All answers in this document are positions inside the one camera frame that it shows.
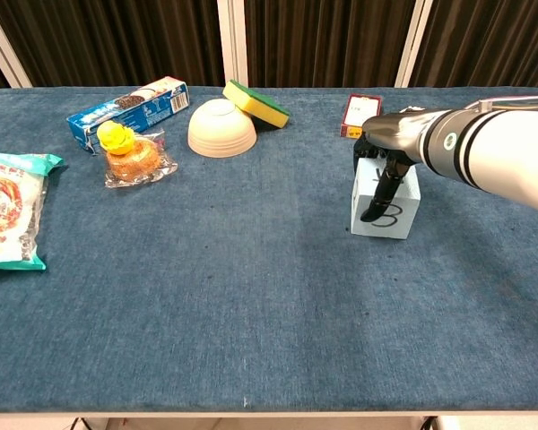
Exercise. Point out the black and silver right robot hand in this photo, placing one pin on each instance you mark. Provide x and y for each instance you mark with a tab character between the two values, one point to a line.
399	130

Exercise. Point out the light blue numbered cube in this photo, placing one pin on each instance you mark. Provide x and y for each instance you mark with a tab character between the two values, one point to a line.
362	197

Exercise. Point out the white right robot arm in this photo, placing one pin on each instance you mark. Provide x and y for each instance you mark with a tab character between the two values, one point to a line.
497	152

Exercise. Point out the red card box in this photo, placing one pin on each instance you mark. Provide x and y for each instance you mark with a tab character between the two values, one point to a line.
356	112

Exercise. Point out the yellow and green sponge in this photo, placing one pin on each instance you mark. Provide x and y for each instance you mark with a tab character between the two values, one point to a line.
260	103

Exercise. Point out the cream upturned bowl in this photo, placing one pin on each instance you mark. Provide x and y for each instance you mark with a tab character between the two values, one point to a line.
222	130

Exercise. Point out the blue table cloth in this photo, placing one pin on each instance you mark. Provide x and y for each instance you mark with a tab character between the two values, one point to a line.
251	291

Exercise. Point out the wrapped orange pastry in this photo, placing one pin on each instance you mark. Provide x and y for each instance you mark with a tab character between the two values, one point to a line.
134	157

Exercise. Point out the blue cookie box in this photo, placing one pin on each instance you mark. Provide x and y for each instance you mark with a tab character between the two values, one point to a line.
125	107

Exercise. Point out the teal snack bag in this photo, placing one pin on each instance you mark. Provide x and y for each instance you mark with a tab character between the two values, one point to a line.
9	210

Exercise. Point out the white frame post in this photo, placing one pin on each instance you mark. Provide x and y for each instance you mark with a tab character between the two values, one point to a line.
413	45
4	49
233	45

